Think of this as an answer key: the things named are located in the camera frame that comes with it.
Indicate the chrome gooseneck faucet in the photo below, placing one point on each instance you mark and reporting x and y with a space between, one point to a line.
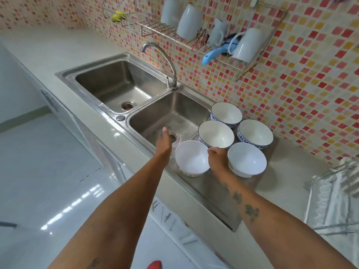
171 67

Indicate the blue patterned white bowl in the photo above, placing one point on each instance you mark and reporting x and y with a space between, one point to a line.
226 114
255 133

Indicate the plain white bowl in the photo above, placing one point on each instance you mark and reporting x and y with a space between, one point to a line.
192 158
246 159

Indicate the plastic wrapped metal rack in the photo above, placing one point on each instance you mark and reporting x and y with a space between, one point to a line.
333 198

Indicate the round sink hole cap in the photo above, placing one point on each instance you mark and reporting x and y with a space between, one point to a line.
120 118

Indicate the person's left forearm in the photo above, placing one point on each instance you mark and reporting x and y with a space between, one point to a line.
126 210

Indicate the person's right fingers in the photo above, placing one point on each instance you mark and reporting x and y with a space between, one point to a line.
215 150

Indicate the person's right hand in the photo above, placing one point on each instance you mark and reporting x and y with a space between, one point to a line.
218 162

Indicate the blue rimmed white bowl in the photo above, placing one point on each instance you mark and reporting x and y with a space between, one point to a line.
216 134

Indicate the stainless steel double sink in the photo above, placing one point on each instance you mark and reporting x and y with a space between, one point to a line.
112 84

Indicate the red thin utensils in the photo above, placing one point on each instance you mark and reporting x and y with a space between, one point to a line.
199 39

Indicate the round sink drain strainer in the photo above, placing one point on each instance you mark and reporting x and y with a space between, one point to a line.
174 138
128 105

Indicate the red object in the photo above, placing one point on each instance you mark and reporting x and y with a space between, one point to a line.
156 265

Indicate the person's right forearm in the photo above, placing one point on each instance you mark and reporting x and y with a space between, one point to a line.
269 224

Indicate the person's left hand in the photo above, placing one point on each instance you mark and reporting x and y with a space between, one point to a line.
164 145

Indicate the white mug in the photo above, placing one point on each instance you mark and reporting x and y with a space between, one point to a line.
169 11
217 32
249 44
189 22

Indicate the person's left fingers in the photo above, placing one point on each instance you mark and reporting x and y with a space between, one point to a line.
164 133

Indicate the yellow green scrubber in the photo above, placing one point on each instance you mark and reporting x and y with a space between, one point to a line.
117 16

